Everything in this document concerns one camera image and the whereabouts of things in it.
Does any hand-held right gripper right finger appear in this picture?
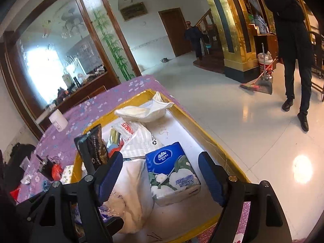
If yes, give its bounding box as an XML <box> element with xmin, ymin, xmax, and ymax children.
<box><xmin>198</xmin><ymin>151</ymin><xmax>294</xmax><ymax>243</ymax></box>

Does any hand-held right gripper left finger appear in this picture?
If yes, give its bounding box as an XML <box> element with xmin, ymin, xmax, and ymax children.
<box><xmin>28</xmin><ymin>151</ymin><xmax>124</xmax><ymax>243</ymax></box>

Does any white soft bundle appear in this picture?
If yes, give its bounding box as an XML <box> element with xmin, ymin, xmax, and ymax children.
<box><xmin>102</xmin><ymin>158</ymin><xmax>155</xmax><ymax>234</ymax></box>

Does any black snack packet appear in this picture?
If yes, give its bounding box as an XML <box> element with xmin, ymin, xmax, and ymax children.
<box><xmin>74</xmin><ymin>124</ymin><xmax>110</xmax><ymax>175</ymax></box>

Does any blue white tissue pack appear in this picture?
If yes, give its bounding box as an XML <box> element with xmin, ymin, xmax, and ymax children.
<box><xmin>145</xmin><ymin>142</ymin><xmax>201</xmax><ymax>207</ymax></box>

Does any white plastic bag red print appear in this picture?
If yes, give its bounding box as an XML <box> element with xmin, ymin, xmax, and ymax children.
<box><xmin>111</xmin><ymin>120</ymin><xmax>165</xmax><ymax>160</ymax></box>

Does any white foam box yellow tape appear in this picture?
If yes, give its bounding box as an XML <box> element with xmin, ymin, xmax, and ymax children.
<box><xmin>70</xmin><ymin>88</ymin><xmax>251</xmax><ymax>243</ymax></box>

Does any small floral tissue pack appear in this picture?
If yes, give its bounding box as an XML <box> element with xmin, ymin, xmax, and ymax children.
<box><xmin>60</xmin><ymin>165</ymin><xmax>74</xmax><ymax>185</ymax></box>

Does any orange plastic bag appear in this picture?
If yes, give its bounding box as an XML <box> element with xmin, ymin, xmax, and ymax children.
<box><xmin>52</xmin><ymin>164</ymin><xmax>62</xmax><ymax>180</ymax></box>

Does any purple floral tablecloth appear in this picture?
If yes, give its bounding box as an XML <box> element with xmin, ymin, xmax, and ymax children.
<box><xmin>15</xmin><ymin>75</ymin><xmax>254</xmax><ymax>243</ymax></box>

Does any white plastic jar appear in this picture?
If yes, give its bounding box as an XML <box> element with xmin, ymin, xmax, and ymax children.
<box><xmin>49</xmin><ymin>109</ymin><xmax>68</xmax><ymax>132</ymax></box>

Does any clear plastic bag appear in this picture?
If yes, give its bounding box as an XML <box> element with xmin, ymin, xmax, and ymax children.
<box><xmin>20</xmin><ymin>157</ymin><xmax>34</xmax><ymax>185</ymax></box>

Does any black bag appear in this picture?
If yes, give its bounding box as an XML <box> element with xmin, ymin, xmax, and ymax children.
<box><xmin>4</xmin><ymin>143</ymin><xmax>36</xmax><ymax>183</ymax></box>

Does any wooden sideboard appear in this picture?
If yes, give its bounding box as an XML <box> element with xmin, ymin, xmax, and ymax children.
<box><xmin>35</xmin><ymin>71</ymin><xmax>119</xmax><ymax>132</ymax></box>

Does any grey dustpan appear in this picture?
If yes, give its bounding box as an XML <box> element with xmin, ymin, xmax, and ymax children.
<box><xmin>258</xmin><ymin>80</ymin><xmax>273</xmax><ymax>95</ymax></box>

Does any wooden staircase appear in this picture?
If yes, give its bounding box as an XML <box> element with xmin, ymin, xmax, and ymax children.
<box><xmin>194</xmin><ymin>9</ymin><xmax>226</xmax><ymax>75</ymax></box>

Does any white red bucket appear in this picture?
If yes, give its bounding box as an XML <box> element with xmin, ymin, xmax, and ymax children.
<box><xmin>258</xmin><ymin>52</ymin><xmax>274</xmax><ymax>81</ymax></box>

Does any golden pillar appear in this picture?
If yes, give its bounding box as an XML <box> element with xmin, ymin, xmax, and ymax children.
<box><xmin>197</xmin><ymin>0</ymin><xmax>261</xmax><ymax>83</ymax></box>

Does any wooden altar cabinet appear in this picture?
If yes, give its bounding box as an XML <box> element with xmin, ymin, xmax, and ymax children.
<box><xmin>247</xmin><ymin>23</ymin><xmax>281</xmax><ymax>65</ymax></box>

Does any wooden framed glass partition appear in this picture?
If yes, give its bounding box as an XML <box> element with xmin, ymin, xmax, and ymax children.
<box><xmin>0</xmin><ymin>0</ymin><xmax>142</xmax><ymax>140</ymax></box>

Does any brown wooden door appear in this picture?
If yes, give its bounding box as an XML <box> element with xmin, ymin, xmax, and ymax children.
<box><xmin>158</xmin><ymin>7</ymin><xmax>193</xmax><ymax>57</ymax></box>

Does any broom with red handle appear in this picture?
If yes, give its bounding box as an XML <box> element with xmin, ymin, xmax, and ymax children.
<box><xmin>240</xmin><ymin>59</ymin><xmax>277</xmax><ymax>92</ymax></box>

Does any framed wall picture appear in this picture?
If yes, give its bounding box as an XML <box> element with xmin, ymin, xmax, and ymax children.
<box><xmin>119</xmin><ymin>2</ymin><xmax>148</xmax><ymax>21</ymax></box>

